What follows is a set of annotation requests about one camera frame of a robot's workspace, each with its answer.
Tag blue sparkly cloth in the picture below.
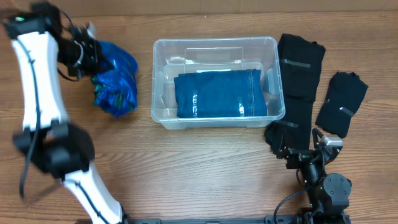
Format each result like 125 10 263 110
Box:
91 40 139 118

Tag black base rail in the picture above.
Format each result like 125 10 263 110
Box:
124 214 351 224

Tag small black folded cloth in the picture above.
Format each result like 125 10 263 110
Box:
315 72 368 138

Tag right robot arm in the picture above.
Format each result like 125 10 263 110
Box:
272 144 352 223

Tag blue jeans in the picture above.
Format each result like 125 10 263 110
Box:
174 69 267 118

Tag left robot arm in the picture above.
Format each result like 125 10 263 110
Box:
4 1 130 223

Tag clear plastic storage bin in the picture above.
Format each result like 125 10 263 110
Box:
151 37 285 129

